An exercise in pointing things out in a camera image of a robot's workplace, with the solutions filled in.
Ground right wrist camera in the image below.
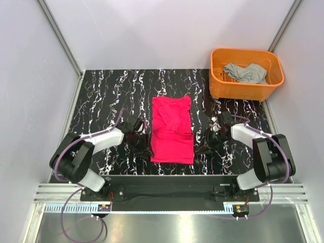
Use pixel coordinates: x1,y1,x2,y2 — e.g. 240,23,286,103
210,111,234,132

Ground orange plastic basket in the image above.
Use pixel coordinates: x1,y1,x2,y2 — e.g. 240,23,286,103
209,48,285,102

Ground grey t shirt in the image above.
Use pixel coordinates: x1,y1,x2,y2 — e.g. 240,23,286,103
223,63,267,85

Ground aluminium frame post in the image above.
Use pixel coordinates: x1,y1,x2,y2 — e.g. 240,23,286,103
268,0,304,53
36,0,83,78

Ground slotted white cable duct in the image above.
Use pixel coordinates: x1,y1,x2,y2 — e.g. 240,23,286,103
45,204,250,215

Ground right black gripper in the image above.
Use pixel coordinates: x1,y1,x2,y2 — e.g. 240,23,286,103
194,128,230,155

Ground right aluminium frame post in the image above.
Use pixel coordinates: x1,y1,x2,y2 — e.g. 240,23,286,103
268,0,304,53

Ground left aluminium frame post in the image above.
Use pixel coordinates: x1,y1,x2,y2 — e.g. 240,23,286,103
36,0,83,78

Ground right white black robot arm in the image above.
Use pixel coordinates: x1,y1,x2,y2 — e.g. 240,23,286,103
195,121,296,201

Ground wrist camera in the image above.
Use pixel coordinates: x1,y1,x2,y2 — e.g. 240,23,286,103
117,116,145,134
210,111,234,132

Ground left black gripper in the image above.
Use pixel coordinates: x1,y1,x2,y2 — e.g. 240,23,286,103
129,132,154,159

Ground pink t shirt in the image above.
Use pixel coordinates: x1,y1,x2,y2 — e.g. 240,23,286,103
151,96,194,165

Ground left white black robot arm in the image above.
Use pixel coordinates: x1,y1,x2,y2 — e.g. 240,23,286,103
49,123,154,200

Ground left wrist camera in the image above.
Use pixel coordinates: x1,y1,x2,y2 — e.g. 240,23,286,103
117,116,145,134

